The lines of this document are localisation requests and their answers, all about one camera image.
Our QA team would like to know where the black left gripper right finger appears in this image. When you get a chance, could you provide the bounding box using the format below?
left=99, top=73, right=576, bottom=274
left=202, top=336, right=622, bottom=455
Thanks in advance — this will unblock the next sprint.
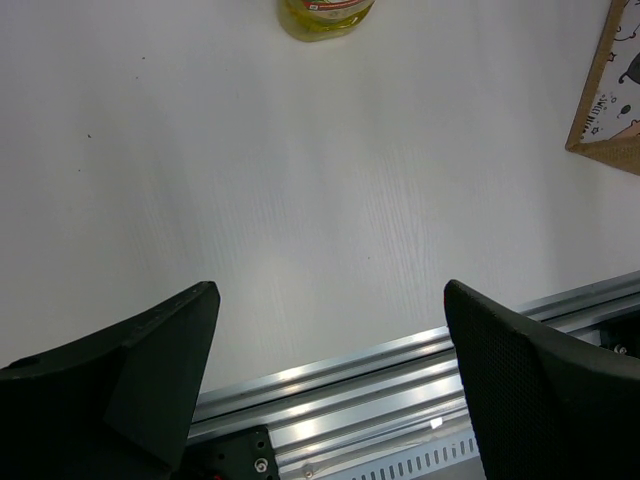
left=444, top=280, right=639, bottom=479

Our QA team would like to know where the white slotted cable duct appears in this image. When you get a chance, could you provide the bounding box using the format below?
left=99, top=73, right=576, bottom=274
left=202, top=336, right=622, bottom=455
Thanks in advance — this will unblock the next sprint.
left=335, top=430, right=479, bottom=479

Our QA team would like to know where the brown canvas tote bag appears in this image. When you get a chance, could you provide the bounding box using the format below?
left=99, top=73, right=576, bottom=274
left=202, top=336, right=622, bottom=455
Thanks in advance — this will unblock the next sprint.
left=565, top=1, right=639, bottom=175

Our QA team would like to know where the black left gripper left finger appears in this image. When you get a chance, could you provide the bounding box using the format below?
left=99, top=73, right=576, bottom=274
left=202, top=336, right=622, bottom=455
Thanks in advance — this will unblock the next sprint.
left=1, top=281, right=220, bottom=479

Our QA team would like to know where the yellow dish soap bottle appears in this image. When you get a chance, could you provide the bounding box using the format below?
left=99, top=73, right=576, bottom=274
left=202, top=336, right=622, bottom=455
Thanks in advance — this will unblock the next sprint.
left=276, top=0, right=375, bottom=42

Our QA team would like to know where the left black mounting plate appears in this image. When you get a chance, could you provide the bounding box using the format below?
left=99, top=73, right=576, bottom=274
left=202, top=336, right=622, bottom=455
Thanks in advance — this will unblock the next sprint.
left=170, top=425, right=280, bottom=480

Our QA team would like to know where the aluminium frame rail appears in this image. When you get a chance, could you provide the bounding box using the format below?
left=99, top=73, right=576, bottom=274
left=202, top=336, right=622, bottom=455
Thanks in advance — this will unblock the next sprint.
left=188, top=273, right=639, bottom=479

